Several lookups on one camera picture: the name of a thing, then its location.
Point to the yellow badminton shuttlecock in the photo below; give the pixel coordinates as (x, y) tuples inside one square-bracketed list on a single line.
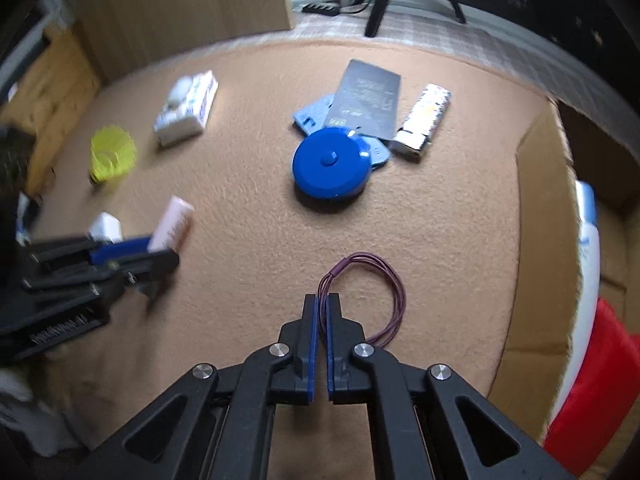
[(113, 154)]

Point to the white patterned long box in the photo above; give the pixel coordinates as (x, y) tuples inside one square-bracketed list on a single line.
[(417, 131)]

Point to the white blue patterned box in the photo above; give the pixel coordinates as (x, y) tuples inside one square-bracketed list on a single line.
[(191, 117)]

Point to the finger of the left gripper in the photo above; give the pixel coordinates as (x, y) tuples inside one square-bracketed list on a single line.
[(68, 251), (57, 275)]

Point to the blue round tape measure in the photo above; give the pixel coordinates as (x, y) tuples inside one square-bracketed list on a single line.
[(332, 164)]

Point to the dark grey pouch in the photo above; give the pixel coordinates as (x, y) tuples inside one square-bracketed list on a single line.
[(366, 101)]

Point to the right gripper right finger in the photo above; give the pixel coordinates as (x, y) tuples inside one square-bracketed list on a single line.
[(345, 379)]

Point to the red cloth item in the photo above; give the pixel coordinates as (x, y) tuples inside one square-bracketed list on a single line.
[(603, 394)]

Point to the light blue plastic card holder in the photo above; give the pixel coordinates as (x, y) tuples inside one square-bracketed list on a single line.
[(311, 118)]

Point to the white blue bottle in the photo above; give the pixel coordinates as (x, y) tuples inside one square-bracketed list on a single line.
[(589, 280)]

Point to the black power strip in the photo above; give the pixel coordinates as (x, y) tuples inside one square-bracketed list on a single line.
[(325, 9)]

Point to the wooden plank headboard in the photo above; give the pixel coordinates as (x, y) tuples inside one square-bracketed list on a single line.
[(51, 97)]

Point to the light wood cabinet panel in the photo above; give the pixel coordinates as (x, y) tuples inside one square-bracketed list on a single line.
[(126, 35)]

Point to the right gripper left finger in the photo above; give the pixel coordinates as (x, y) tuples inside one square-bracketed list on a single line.
[(296, 379)]

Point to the white foam cylinder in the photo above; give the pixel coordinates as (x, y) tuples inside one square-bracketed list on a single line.
[(178, 92)]

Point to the brown cardboard box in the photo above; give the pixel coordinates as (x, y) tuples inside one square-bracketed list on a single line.
[(563, 146)]

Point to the white usb charger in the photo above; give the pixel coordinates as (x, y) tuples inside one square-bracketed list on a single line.
[(106, 228)]

